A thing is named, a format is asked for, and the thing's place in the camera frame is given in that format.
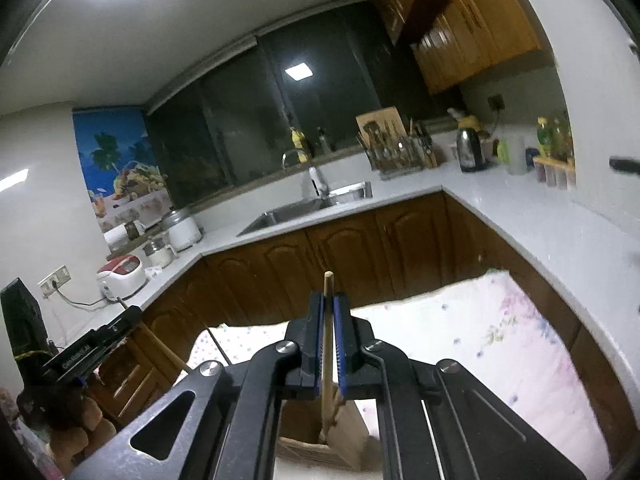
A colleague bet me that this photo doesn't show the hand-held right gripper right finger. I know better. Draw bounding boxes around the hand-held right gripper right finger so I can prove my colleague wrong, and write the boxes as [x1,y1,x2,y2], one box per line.
[334,292,586,480]

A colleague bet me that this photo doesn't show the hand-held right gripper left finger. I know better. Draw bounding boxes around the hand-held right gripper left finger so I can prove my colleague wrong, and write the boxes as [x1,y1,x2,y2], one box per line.
[65,292,322,480]

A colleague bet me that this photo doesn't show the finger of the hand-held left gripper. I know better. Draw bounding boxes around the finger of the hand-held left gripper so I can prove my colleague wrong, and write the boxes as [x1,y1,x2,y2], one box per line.
[92,305,145,348]

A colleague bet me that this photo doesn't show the wooden chopstick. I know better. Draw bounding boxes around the wooden chopstick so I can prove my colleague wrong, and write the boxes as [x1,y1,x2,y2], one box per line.
[320,271,335,443]
[136,322,192,373]

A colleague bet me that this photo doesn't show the wooden utensil holder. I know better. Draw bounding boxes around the wooden utensil holder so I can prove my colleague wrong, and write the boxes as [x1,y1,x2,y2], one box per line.
[277,394,373,473]

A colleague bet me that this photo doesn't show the metal chopstick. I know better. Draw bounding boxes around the metal chopstick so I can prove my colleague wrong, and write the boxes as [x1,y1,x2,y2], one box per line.
[206,326,233,368]

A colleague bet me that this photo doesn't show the person's left hand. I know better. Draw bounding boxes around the person's left hand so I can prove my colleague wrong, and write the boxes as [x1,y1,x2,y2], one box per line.
[15,389,122,478]

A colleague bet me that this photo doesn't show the white and red rice cooker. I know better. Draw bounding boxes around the white and red rice cooker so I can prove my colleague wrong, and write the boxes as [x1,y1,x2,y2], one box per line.
[96,255,148,298]

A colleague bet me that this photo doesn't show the small white lidded pot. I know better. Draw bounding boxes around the small white lidded pot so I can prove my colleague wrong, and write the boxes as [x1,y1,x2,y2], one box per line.
[142,237,176,268]

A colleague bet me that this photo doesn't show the paper towel roll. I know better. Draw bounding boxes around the paper towel roll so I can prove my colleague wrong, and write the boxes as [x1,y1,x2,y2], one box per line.
[103,225,130,249]

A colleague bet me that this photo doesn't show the wooden lower cabinets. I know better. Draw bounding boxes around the wooden lower cabinets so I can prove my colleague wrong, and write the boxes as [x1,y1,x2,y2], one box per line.
[95,190,640,461]

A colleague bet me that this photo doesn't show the wooden cabinets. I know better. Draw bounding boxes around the wooden cabinets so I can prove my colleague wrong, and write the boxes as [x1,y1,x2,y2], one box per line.
[95,190,640,461]
[357,0,543,94]

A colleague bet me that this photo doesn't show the white cooker with metal lid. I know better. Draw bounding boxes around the white cooker with metal lid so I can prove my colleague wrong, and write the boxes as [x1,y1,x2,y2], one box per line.
[161,207,202,252]

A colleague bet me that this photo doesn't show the floral white tablecloth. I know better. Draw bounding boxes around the floral white tablecloth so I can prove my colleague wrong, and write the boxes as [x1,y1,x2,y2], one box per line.
[192,270,613,480]

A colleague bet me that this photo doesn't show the steel sink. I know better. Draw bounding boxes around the steel sink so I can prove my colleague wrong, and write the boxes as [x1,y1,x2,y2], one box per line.
[236,195,373,238]

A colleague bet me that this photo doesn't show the knife and utensil rack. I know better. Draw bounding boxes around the knife and utensil rack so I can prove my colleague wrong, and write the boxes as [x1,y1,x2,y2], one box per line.
[357,119,441,179]

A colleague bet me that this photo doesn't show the yellow dish soap bottle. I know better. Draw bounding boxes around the yellow dish soap bottle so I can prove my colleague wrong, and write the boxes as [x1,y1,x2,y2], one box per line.
[290,127,308,163]

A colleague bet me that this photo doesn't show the dark kitchen window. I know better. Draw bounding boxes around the dark kitchen window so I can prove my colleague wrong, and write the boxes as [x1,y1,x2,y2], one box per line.
[145,2,466,208]

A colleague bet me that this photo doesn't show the wooden cutting board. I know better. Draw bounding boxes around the wooden cutting board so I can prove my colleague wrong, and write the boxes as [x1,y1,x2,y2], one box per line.
[356,106,406,153]

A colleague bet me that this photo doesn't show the steel electric kettle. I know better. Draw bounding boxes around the steel electric kettle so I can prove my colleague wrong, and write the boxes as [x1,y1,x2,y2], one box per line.
[447,107,493,173]

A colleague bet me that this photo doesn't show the white kitchen countertop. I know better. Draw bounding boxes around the white kitchen countertop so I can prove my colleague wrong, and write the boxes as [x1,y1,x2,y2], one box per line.
[47,125,640,396]

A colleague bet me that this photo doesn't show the spice jar rack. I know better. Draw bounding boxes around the spice jar rack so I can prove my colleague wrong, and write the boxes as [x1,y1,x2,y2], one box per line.
[532,156,576,191]

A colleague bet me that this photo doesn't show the cooking oil bottle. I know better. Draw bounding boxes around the cooking oil bottle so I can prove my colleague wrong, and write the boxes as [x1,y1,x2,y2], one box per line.
[552,116,573,161]
[537,116,554,159]

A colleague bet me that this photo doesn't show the wooden upper cabinets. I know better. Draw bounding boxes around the wooden upper cabinets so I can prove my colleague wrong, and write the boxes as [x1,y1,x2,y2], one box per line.
[357,0,543,94]

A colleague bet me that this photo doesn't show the black power cable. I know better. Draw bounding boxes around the black power cable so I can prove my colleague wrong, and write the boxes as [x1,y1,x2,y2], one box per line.
[54,284,109,309]

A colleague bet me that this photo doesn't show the wall socket strip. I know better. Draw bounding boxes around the wall socket strip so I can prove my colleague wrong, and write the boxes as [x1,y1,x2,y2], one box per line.
[39,266,72,298]

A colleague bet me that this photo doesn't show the tropical fruit wall poster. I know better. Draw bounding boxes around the tropical fruit wall poster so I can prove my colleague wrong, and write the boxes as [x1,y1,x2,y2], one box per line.
[72,107,173,233]

